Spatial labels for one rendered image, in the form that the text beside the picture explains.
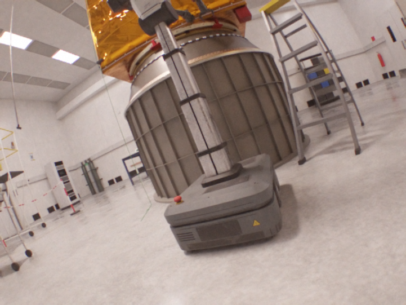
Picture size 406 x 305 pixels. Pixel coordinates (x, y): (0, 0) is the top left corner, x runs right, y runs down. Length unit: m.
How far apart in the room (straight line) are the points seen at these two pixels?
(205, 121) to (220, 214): 0.47
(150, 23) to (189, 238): 1.19
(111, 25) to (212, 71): 1.59
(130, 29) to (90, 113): 7.57
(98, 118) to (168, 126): 7.79
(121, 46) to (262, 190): 2.31
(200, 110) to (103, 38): 2.09
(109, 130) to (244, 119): 7.82
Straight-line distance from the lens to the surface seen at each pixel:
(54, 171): 8.77
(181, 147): 1.90
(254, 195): 0.79
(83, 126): 10.19
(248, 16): 2.48
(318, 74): 8.03
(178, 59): 1.14
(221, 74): 1.90
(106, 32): 2.90
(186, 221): 0.93
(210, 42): 2.18
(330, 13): 10.23
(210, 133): 1.03
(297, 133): 1.75
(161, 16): 1.27
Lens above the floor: 0.51
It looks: 4 degrees down
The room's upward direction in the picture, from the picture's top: 22 degrees counter-clockwise
